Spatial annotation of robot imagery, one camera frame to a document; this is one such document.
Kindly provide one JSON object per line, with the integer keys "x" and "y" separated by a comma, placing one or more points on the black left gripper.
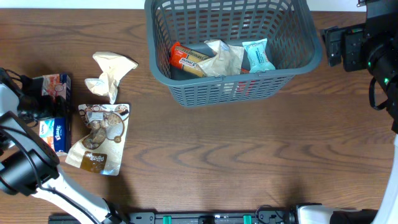
{"x": 48, "y": 106}

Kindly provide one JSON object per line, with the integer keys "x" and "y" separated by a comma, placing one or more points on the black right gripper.
{"x": 355, "y": 40}

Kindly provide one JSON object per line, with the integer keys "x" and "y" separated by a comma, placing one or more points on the tan powder bag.
{"x": 114, "y": 67}

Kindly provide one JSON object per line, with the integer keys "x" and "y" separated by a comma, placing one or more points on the light blue snack packet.
{"x": 258, "y": 59}

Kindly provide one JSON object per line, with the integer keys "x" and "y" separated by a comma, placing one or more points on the white plastic bag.
{"x": 227, "y": 61}

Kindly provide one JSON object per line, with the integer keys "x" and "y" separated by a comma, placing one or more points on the orange spaghetti pasta packet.
{"x": 186, "y": 59}

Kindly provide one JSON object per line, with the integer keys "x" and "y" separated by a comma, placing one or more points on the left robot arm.
{"x": 35, "y": 170}

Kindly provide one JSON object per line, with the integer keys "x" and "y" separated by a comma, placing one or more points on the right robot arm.
{"x": 370, "y": 46}

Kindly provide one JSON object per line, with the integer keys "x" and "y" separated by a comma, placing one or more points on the beige cookie pouch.
{"x": 101, "y": 151}

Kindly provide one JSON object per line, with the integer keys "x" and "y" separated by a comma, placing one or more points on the grey plastic slotted basket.
{"x": 292, "y": 45}

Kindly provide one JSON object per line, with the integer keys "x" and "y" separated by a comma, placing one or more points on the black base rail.
{"x": 263, "y": 215}

